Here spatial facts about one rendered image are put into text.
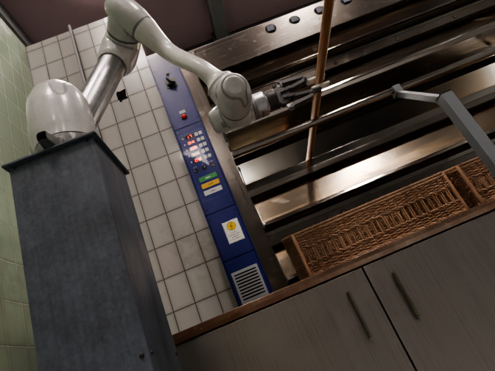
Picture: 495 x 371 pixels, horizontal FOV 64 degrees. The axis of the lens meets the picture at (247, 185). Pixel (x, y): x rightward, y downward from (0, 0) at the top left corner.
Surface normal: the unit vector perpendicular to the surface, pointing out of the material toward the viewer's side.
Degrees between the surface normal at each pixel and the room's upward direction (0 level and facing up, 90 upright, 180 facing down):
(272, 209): 70
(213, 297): 90
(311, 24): 90
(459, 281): 90
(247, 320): 90
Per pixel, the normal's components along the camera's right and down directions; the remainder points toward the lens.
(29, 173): -0.10, -0.40
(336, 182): -0.22, -0.66
